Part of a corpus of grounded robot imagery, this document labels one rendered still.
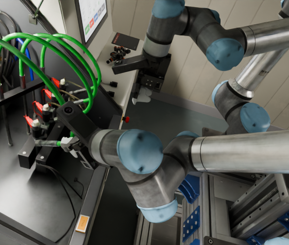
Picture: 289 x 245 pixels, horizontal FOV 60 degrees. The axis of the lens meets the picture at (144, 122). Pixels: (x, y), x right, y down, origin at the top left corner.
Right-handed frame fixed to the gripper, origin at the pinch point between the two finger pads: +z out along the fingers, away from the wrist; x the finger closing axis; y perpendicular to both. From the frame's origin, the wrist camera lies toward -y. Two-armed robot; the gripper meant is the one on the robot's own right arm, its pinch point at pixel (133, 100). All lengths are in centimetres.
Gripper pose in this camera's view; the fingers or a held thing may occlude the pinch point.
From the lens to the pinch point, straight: 86.5
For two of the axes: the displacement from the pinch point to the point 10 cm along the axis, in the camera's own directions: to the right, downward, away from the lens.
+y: 9.6, 2.7, 0.7
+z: -2.4, 6.8, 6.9
